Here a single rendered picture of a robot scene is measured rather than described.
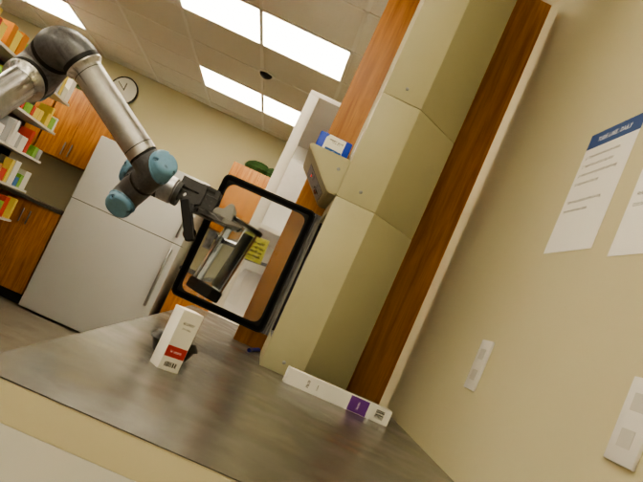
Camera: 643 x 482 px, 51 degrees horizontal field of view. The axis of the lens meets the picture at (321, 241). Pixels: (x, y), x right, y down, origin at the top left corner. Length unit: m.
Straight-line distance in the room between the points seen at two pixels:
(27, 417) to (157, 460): 0.13
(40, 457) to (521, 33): 2.01
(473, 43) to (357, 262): 0.69
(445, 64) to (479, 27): 0.17
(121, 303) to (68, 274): 0.57
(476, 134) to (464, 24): 0.44
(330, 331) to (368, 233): 0.27
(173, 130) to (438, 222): 5.60
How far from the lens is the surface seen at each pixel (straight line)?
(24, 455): 0.74
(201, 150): 7.46
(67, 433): 0.73
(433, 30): 1.91
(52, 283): 6.90
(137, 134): 1.75
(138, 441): 0.71
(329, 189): 1.75
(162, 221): 6.71
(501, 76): 2.33
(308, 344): 1.74
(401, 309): 2.14
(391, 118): 1.81
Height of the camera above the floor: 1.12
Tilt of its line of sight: 5 degrees up
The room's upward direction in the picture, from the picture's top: 24 degrees clockwise
